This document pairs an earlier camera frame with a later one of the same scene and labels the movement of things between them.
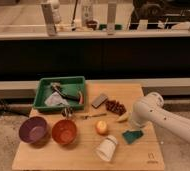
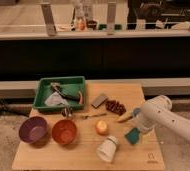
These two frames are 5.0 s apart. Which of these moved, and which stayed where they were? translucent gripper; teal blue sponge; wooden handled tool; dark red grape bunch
Moved: translucent gripper
Stayed: dark red grape bunch; teal blue sponge; wooden handled tool
